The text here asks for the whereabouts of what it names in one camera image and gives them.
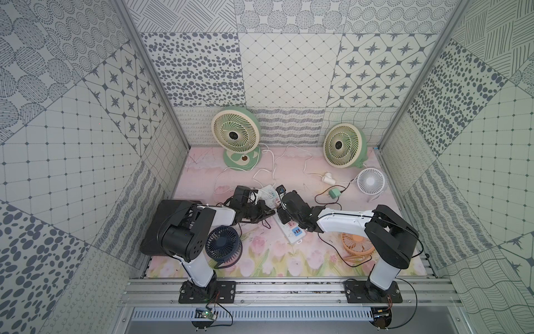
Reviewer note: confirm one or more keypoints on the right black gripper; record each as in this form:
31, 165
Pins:
281, 213

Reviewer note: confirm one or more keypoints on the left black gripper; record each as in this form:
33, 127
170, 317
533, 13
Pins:
259, 209

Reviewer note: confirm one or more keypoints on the white power strip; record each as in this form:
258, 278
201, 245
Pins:
289, 228

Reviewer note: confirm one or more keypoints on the green USB charger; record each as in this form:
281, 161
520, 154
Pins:
334, 193

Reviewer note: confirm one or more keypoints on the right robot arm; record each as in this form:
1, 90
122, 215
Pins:
393, 238

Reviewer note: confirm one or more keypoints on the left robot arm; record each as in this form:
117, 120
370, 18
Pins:
191, 232

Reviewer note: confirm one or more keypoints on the navy blue small fan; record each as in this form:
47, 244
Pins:
224, 246

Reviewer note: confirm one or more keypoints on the orange small fan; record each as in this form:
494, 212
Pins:
357, 245

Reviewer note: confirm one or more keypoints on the large green fan with base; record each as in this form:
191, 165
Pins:
238, 131

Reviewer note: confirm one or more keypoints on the green cream desk fan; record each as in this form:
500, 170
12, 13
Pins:
345, 146

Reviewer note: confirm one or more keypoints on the small white fan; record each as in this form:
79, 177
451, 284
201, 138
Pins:
371, 181

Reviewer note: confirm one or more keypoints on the white cylindrical adapter plug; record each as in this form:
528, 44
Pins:
328, 179

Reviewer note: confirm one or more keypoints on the floral pink table mat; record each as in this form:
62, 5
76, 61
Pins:
266, 251

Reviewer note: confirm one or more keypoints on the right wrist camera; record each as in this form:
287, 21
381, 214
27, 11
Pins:
281, 191

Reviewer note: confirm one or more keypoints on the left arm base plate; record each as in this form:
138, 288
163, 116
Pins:
222, 292

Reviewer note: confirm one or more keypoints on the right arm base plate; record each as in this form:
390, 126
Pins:
365, 292

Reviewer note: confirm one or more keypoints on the aluminium mounting rail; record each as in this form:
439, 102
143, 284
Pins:
422, 291

